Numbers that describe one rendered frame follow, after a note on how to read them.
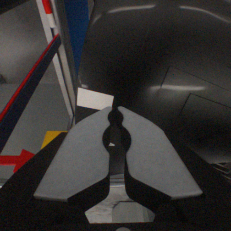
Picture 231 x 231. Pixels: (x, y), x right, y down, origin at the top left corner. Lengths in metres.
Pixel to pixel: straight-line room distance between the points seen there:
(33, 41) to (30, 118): 0.62
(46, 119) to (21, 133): 0.19
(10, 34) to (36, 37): 0.20
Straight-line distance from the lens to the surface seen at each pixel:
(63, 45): 0.43
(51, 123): 1.17
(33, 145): 1.10
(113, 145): 0.16
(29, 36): 1.46
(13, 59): 1.63
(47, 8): 0.40
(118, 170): 0.20
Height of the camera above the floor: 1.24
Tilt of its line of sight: 42 degrees down
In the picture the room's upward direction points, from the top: 178 degrees clockwise
